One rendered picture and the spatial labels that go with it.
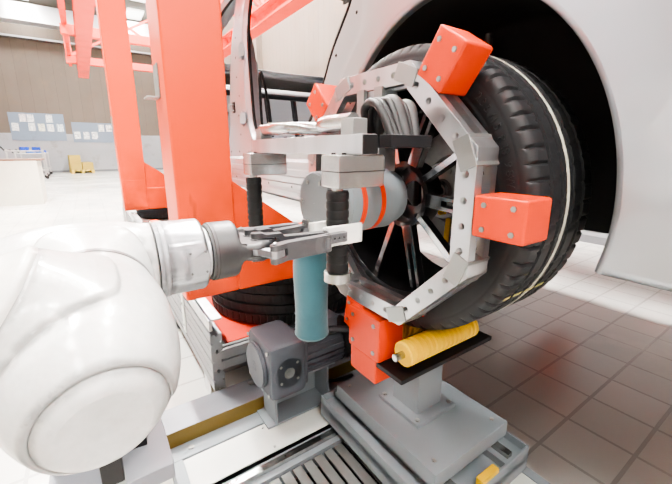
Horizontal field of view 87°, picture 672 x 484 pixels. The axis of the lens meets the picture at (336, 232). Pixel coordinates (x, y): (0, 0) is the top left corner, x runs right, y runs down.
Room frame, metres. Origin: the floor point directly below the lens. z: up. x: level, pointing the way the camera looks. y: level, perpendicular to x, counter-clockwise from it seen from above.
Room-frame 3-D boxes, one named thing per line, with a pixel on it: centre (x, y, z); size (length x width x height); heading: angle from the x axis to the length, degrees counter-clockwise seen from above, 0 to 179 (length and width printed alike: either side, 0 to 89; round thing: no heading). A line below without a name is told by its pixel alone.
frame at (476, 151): (0.83, -0.10, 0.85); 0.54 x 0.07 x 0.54; 35
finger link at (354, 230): (0.53, -0.01, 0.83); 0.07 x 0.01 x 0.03; 124
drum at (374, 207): (0.78, -0.04, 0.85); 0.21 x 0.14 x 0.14; 125
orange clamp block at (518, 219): (0.57, -0.28, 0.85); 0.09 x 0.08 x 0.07; 35
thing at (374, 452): (0.92, -0.24, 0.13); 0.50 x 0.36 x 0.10; 35
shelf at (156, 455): (0.62, 0.46, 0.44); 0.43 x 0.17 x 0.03; 35
